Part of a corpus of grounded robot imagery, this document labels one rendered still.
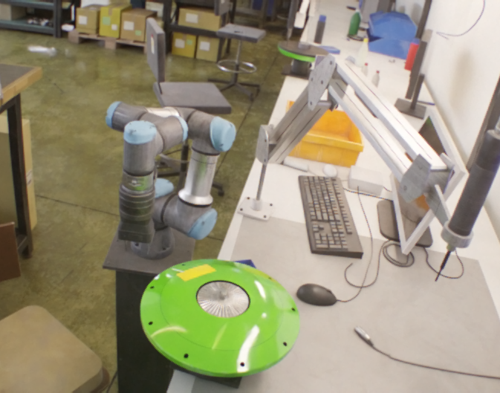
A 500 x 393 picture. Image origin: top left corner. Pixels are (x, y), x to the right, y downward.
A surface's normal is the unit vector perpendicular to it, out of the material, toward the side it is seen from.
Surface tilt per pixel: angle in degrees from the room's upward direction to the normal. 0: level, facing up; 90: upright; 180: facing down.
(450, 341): 0
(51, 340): 0
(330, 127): 86
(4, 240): 90
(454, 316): 0
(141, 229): 87
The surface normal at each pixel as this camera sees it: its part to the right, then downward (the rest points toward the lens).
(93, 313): 0.15, -0.84
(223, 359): 0.14, -0.54
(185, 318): -0.04, -0.75
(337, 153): -0.14, 0.58
